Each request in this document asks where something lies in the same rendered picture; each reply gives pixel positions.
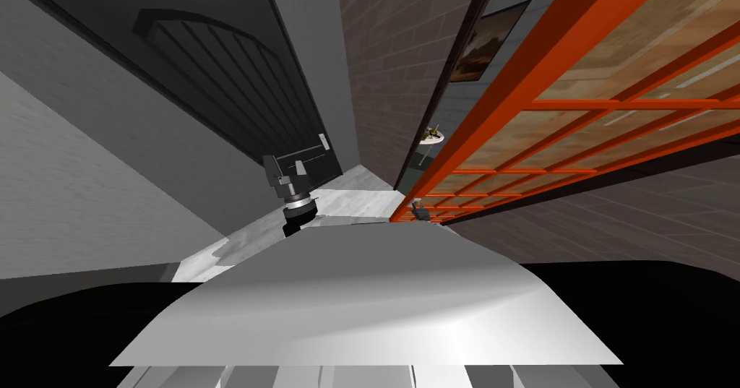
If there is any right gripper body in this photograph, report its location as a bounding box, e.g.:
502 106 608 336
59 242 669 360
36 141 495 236
409 199 434 223

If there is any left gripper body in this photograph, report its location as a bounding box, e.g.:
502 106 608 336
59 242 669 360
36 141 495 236
262 145 328 202

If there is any small white table with plant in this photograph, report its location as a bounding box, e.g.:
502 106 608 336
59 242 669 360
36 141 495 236
416 124 446 167

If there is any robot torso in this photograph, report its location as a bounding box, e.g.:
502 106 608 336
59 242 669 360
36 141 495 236
109 220 624 388

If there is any dark grey panelled door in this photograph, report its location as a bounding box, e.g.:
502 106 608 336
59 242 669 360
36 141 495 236
0 0 345 196

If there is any orange glazed door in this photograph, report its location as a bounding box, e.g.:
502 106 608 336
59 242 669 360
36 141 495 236
390 0 740 226

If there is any dark framed wall picture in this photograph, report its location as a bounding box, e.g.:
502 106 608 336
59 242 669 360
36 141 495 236
447 0 533 84

